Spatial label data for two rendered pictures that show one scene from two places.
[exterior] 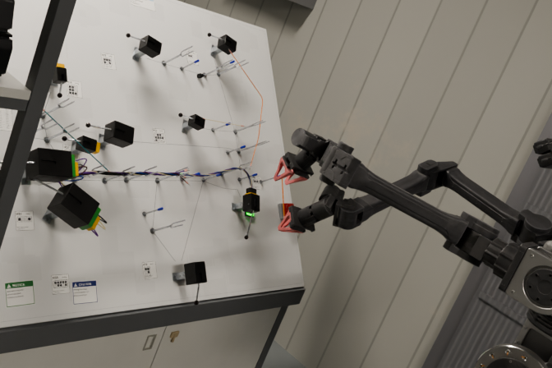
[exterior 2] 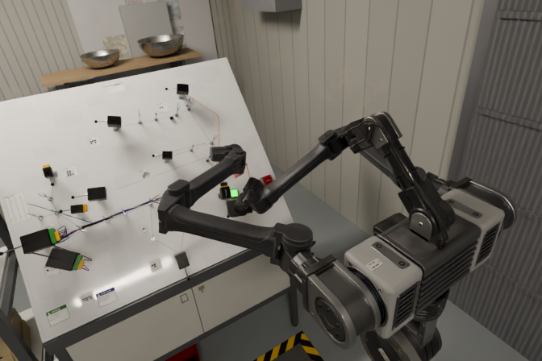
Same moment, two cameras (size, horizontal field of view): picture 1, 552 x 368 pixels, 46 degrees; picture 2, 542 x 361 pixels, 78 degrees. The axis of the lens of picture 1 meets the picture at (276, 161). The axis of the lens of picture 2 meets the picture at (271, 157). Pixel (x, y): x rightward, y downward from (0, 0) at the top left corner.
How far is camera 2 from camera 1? 1.24 m
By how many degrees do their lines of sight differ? 27
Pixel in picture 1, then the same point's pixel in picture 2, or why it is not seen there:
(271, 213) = not seen: hidden behind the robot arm
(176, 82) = (152, 130)
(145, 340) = (180, 298)
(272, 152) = (248, 143)
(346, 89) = (335, 55)
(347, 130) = (344, 83)
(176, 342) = (206, 290)
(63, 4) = not seen: outside the picture
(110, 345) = (152, 310)
